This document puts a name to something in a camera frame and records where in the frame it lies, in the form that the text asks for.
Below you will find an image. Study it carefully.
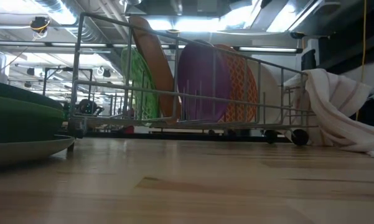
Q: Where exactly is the black aluminium table frame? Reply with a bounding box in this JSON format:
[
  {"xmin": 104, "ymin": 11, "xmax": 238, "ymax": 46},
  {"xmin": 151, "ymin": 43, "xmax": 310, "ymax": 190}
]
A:
[{"xmin": 86, "ymin": 132, "xmax": 295, "ymax": 144}]

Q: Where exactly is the black ceiling device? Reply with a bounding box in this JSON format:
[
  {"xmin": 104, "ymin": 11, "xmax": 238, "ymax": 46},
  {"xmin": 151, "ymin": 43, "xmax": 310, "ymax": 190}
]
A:
[{"xmin": 29, "ymin": 16, "xmax": 51, "ymax": 35}]

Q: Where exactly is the green glass plate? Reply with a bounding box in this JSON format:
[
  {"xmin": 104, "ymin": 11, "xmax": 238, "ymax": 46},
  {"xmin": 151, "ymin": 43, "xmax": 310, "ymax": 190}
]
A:
[{"xmin": 120, "ymin": 46, "xmax": 160, "ymax": 121}]

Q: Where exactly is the orange patterned plate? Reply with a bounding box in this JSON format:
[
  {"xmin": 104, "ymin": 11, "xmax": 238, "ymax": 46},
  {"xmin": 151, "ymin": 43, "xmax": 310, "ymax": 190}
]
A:
[{"xmin": 213, "ymin": 44, "xmax": 259, "ymax": 123}]

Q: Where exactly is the brown plate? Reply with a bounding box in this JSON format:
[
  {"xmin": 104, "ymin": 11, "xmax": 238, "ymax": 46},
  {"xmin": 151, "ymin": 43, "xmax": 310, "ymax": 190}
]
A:
[{"xmin": 128, "ymin": 15, "xmax": 183, "ymax": 121}]

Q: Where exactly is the white striped dish towel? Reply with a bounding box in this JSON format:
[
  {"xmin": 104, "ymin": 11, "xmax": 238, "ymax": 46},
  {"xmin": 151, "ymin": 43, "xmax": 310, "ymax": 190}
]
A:
[{"xmin": 283, "ymin": 68, "xmax": 374, "ymax": 159}]

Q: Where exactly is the long ceiling light strip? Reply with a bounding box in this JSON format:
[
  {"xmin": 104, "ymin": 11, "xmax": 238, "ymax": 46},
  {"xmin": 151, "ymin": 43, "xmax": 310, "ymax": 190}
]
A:
[
  {"xmin": 236, "ymin": 45, "xmax": 303, "ymax": 53},
  {"xmin": 0, "ymin": 40, "xmax": 138, "ymax": 49}
]

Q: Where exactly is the small white plate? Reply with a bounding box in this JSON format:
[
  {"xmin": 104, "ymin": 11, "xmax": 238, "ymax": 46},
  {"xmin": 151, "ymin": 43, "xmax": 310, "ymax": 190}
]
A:
[{"xmin": 247, "ymin": 58, "xmax": 283, "ymax": 124}]

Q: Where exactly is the grey wire dish rack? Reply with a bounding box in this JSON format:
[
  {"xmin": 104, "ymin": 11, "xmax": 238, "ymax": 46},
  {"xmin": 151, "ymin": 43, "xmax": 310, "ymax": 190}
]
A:
[{"xmin": 67, "ymin": 12, "xmax": 319, "ymax": 147}]

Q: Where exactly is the purple plate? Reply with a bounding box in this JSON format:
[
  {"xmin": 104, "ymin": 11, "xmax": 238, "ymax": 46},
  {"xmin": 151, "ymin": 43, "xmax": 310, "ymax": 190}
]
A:
[{"xmin": 177, "ymin": 39, "xmax": 233, "ymax": 123}]

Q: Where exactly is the silver ventilation duct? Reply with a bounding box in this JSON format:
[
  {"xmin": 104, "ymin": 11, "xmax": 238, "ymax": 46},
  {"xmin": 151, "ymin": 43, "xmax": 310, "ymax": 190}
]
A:
[{"xmin": 34, "ymin": 0, "xmax": 138, "ymax": 78}]

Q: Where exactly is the teal plate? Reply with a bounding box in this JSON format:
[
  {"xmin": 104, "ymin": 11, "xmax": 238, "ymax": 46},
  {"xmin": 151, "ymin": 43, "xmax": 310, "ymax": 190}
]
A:
[{"xmin": 0, "ymin": 79, "xmax": 64, "ymax": 110}]

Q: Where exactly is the grey plate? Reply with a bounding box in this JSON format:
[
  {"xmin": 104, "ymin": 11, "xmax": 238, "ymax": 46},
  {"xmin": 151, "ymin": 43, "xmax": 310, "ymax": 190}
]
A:
[{"xmin": 0, "ymin": 135, "xmax": 76, "ymax": 167}]

